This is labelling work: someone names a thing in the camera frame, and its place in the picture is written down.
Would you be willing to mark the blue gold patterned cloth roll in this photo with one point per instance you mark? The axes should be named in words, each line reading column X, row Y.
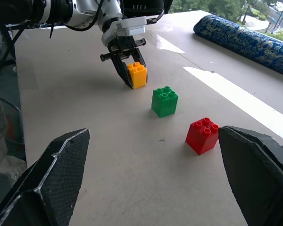
column 245, row 42

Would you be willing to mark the red toy brick cube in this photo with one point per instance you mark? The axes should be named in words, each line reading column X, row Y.
column 201, row 137

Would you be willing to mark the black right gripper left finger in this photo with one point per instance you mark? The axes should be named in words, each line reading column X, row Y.
column 59, row 169

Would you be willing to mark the yellow toy brick cube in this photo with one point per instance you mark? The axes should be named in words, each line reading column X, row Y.
column 138, row 76

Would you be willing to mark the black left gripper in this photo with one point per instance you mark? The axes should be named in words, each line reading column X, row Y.
column 122, row 46

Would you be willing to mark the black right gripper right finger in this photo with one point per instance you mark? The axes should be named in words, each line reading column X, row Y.
column 257, row 174

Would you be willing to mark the clear plastic bag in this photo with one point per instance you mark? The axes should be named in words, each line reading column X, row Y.
column 2, row 162

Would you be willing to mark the black metal frame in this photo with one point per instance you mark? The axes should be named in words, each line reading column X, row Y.
column 4, row 47

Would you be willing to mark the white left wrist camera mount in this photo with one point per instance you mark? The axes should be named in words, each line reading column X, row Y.
column 132, row 26

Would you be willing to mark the dark robot torso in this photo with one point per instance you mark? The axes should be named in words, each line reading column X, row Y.
column 143, row 3

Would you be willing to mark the green toy brick cube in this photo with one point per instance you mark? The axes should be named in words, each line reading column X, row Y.
column 164, row 102

